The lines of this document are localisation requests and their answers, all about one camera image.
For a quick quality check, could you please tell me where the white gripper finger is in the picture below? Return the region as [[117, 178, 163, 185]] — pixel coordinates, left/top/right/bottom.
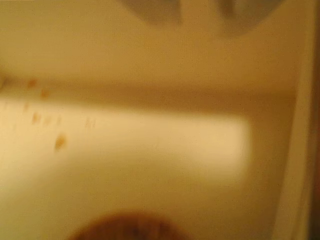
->
[[119, 0, 182, 26], [219, 0, 279, 34]]

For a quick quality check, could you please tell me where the round golden mini cookie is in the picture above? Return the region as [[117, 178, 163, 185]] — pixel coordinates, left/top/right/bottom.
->
[[66, 211, 194, 240]]

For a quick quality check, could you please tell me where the white open cardboard box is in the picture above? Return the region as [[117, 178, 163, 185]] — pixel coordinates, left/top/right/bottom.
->
[[0, 0, 317, 240]]

